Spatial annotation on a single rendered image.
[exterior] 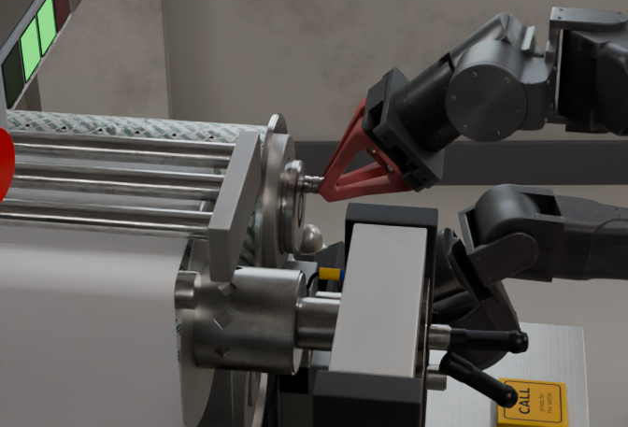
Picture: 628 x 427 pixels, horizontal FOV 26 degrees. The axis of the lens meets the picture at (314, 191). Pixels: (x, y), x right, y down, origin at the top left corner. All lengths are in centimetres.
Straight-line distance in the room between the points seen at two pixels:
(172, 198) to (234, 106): 256
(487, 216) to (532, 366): 36
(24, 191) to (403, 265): 22
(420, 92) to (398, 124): 3
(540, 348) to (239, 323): 75
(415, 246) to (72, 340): 19
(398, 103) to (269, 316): 29
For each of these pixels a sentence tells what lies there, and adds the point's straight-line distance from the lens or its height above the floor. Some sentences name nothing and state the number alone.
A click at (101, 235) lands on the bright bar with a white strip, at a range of 74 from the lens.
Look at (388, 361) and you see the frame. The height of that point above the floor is 144.
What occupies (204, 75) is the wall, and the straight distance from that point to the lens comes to 327.
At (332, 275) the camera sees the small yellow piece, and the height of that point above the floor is 123.
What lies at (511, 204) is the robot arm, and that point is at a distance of 116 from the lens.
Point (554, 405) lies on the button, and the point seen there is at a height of 92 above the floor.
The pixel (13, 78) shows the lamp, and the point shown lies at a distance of 144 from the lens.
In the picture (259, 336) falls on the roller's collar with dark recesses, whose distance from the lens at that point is 80.
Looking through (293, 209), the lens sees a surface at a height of 127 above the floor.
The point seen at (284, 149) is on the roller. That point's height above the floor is 131.
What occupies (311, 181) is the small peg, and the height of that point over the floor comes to 127.
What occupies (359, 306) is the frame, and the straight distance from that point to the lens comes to 68.
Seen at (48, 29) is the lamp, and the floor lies 118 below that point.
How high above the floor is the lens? 186
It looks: 33 degrees down
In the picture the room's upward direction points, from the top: straight up
